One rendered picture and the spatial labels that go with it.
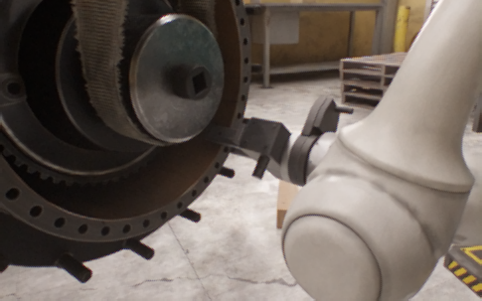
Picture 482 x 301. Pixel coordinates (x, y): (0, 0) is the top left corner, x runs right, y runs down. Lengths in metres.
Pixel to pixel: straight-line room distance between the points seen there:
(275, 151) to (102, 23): 0.25
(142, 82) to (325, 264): 0.24
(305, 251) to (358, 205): 0.05
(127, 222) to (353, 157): 0.30
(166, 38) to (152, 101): 0.07
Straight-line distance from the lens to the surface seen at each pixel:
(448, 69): 0.28
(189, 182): 0.55
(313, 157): 0.46
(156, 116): 0.39
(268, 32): 5.02
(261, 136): 0.48
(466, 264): 1.13
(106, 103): 0.40
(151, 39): 0.38
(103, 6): 0.39
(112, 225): 0.47
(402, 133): 0.28
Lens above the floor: 0.92
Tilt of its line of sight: 19 degrees down
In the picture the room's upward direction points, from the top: straight up
